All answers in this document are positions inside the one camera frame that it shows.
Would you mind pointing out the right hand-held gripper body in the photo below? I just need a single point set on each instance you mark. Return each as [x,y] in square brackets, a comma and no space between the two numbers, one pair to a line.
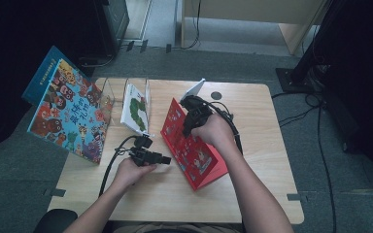
[197,110]

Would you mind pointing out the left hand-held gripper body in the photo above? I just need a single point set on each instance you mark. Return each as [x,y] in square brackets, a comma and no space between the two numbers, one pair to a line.
[142,155]

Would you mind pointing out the red picture book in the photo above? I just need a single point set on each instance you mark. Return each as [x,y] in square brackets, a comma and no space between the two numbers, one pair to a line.
[191,158]

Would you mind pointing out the white caterpillar picture book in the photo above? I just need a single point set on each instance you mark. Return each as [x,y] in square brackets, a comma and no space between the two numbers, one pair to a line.
[134,110]

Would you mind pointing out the clear acrylic book rack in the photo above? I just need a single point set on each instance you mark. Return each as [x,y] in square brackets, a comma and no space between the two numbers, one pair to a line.
[118,93]

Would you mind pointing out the light blue animals picture book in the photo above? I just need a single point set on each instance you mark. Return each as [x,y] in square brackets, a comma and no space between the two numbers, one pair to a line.
[71,119]

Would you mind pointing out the dark blue monster picture book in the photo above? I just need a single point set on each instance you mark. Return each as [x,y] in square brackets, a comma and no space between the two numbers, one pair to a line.
[42,77]

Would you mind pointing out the person's left hand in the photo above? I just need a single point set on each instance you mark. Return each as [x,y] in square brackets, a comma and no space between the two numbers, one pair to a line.
[129,173]

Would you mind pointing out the person's right hand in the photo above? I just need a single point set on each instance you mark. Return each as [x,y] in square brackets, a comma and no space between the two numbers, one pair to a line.
[215,132]

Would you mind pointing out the black round table grommet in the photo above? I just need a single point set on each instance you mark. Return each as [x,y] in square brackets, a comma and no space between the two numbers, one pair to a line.
[216,95]

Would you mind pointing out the person's beige trousers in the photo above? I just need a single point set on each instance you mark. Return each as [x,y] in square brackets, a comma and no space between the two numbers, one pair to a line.
[175,228]

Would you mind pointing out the black tape piece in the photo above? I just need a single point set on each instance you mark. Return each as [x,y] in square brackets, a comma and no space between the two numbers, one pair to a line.
[130,46]
[144,46]
[168,48]

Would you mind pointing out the grey tape piece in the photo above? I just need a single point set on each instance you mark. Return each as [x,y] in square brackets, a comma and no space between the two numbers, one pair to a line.
[294,197]
[56,192]

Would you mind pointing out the black stand base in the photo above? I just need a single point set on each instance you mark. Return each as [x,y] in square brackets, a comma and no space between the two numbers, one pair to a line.
[288,79]

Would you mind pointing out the light wooden cabinet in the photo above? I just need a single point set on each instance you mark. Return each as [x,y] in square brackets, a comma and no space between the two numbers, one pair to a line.
[239,9]

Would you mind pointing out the black chair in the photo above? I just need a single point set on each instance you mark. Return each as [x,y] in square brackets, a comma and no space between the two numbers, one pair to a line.
[53,221]

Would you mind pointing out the black computer tower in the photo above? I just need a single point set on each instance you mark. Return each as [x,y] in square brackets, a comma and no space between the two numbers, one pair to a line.
[116,19]

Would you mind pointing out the dark curtain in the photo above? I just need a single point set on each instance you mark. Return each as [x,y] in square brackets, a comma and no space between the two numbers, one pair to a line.
[362,81]
[0,64]

